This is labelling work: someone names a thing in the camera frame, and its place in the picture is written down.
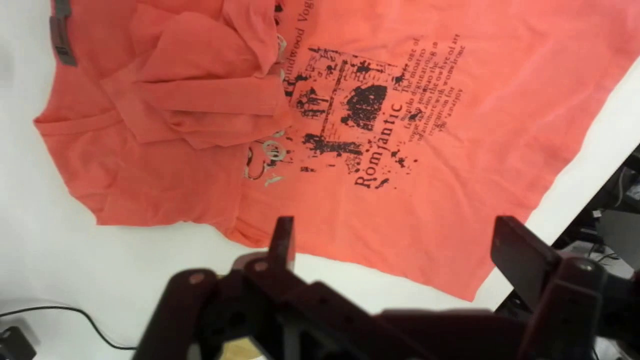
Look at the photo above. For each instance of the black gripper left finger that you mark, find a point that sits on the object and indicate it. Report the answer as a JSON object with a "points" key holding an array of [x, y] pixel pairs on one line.
{"points": [[280, 241]]}

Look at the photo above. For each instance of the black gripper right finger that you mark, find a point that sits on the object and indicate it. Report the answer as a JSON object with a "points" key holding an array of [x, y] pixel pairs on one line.
{"points": [[526, 261]]}

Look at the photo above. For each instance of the coral printed T-shirt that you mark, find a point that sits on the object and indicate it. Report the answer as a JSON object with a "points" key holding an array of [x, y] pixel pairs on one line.
{"points": [[466, 167]]}

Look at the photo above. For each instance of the small black device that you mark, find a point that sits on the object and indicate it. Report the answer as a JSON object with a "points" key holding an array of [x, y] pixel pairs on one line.
{"points": [[13, 347]]}

